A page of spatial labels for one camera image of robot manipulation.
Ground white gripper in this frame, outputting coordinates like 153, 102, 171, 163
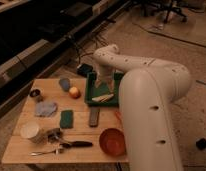
95, 65, 114, 91

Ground yellow banana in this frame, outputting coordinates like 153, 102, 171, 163
92, 94, 114, 102

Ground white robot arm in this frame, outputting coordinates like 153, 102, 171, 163
93, 44, 192, 171

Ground green plastic tray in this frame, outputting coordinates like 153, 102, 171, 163
84, 72, 123, 107

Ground black power box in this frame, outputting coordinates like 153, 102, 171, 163
77, 63, 93, 77

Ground red yellow apple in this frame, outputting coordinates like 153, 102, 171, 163
69, 87, 81, 99

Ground grey blue stone object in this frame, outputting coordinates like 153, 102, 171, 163
59, 78, 70, 92

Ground green sponge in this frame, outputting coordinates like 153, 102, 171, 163
60, 110, 73, 129

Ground orange bowl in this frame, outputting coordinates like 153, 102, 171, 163
99, 128, 126, 157

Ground blue cloth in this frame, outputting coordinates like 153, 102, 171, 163
35, 101, 57, 117

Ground small metal can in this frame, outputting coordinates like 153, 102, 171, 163
30, 89, 43, 102

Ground silver fork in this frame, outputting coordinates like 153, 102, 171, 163
30, 148, 64, 156

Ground white paper cup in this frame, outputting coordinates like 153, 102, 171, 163
20, 122, 40, 143

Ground office chair base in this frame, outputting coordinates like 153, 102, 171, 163
136, 0, 187, 23

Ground black floor device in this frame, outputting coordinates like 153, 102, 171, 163
196, 138, 206, 150

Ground orange handled utensil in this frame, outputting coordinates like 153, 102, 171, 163
115, 111, 122, 122

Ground black floor cables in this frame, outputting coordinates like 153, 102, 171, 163
74, 31, 112, 64

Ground black handled utensil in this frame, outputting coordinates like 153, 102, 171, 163
60, 141, 93, 148

